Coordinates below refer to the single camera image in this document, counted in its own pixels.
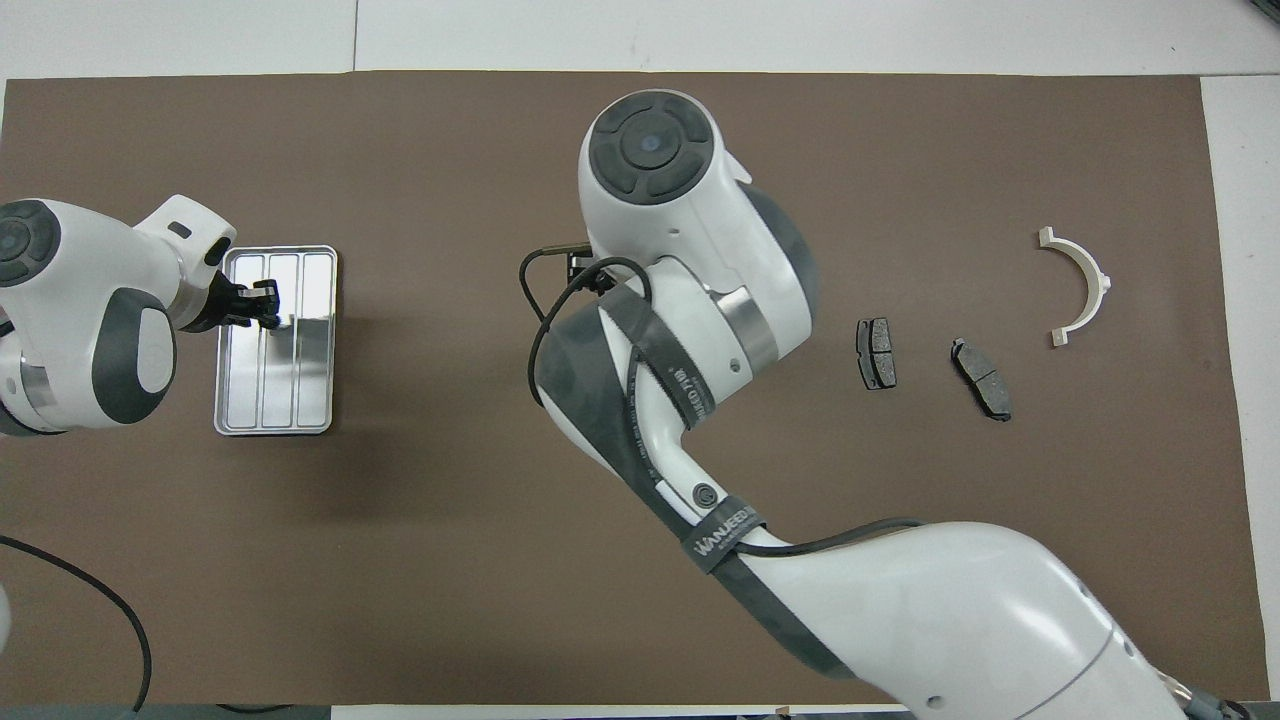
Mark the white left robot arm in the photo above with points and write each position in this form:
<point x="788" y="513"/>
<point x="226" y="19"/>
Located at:
<point x="80" y="270"/>

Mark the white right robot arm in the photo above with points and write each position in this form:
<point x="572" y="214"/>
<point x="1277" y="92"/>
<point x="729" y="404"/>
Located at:
<point x="900" y="620"/>

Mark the curved dark brake pad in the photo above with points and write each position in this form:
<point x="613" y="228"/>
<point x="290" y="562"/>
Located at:
<point x="982" y="378"/>

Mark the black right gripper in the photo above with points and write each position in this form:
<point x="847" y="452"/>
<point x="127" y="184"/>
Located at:
<point x="580" y="268"/>

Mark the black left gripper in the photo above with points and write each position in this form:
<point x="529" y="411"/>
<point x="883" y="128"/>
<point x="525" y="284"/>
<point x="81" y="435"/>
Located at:
<point x="222" y="308"/>

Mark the brown table mat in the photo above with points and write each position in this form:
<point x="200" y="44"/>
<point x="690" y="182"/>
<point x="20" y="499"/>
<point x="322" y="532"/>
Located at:
<point x="400" y="560"/>

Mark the white semicircular plastic bracket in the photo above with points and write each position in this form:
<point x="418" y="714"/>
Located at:
<point x="1046" y="237"/>

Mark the rectangular dark brake pad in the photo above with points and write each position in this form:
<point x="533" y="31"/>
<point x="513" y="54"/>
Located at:
<point x="877" y="353"/>

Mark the silver metal tray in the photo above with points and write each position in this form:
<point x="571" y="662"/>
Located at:
<point x="310" y="370"/>

